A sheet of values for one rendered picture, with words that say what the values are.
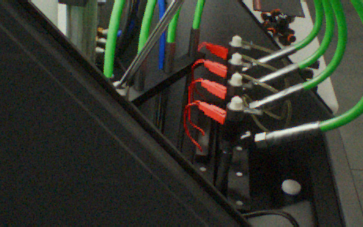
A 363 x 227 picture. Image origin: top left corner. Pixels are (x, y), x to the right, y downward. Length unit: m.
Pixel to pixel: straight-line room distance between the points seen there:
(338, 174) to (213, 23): 0.38
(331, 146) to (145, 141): 0.74
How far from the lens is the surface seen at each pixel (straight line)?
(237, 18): 1.14
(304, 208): 1.20
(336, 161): 1.15
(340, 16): 0.90
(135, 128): 0.49
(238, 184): 0.97
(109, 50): 0.84
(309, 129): 0.75
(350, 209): 1.04
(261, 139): 0.78
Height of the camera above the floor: 1.56
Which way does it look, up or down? 31 degrees down
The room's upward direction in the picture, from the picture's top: 8 degrees clockwise
